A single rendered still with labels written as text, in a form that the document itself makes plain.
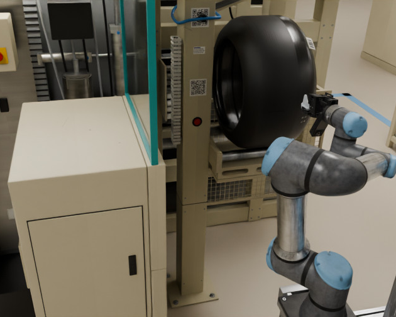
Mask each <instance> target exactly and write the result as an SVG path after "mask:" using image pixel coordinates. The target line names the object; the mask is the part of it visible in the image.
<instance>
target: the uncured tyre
mask: <svg viewBox="0 0 396 317"><path fill-rule="evenodd" d="M305 36H306V35H305V33H304V32H303V31H302V30H301V29H300V27H299V26H298V25H297V23H296V22H294V21H293V20H292V19H290V18H288V17H285V16H281V15H258V16H239V17H237V18H233V19H231V20H230V21H229V22H228V23H227V24H226V26H225V27H224V28H223V29H222V30H221V31H220V33H219V34H218V36H217V39H216V43H215V46H214V56H213V70H212V96H213V101H214V108H215V112H216V116H217V120H218V123H219V125H220V127H221V130H222V132H223V133H224V135H225V137H226V138H227V139H228V140H230V141H231V142H232V143H234V144H235V145H236V146H237V147H240V148H246V149H251V148H261V147H269V146H270V145H271V144H272V143H273V142H274V141H275V140H276V139H277V138H279V137H286V138H290V139H296V138H297V137H298V136H299V135H300V134H301V133H302V131H303V130H304V128H305V127H306V126H307V124H308V122H309V120H310V118H311V117H310V116H309V115H308V116H307V119H306V121H305V123H301V124H299V123H300V120H301V117H302V116H305V115H306V114H304V113H303V112H302V108H301V103H303V99H304V95H305V94H306V95H307V99H308V98H309V94H316V89H317V75H316V64H315V60H314V54H313V51H312V49H310V48H309V46H308V44H307V41H306V39H305ZM271 111H281V112H273V113H269V112H271Z"/></svg>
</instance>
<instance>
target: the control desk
mask: <svg viewBox="0 0 396 317"><path fill-rule="evenodd" d="M8 187H9V193H10V196H11V202H12V205H13V211H14V217H15V220H16V226H17V229H18V235H19V240H20V244H21V249H22V253H23V258H24V262H25V267H26V273H27V276H28V282H29V285H30V291H31V296H32V300H33V305H34V309H35V315H36V317H167V234H166V171H165V162H164V161H163V158H162V155H161V153H160V151H159V149H158V165H151V163H150V160H149V158H148V155H147V153H146V150H145V147H144V144H143V142H142V139H141V137H140V134H139V131H138V129H137V126H136V123H135V120H134V118H133V115H132V113H131V110H130V108H129V104H128V102H127V99H126V96H113V97H95V98H86V99H69V100H59V101H42V102H32V103H23V104H22V108H21V114H20V118H19V125H18V131H17V135H16V141H15V145H14V152H13V157H12V161H11V168H10V171H9V178H8Z"/></svg>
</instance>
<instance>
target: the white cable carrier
mask: <svg viewBox="0 0 396 317"><path fill-rule="evenodd" d="M170 39H171V56H170V58H171V141H172V143H173V144H174V145H177V144H180V141H181V140H182V137H181V136H180V118H181V115H180V114H181V112H180V107H181V98H180V97H181V95H182V91H181V84H180V83H181V62H180V61H181V46H180V45H181V44H182V39H181V38H180V37H179V36H171V37H170Z"/></svg>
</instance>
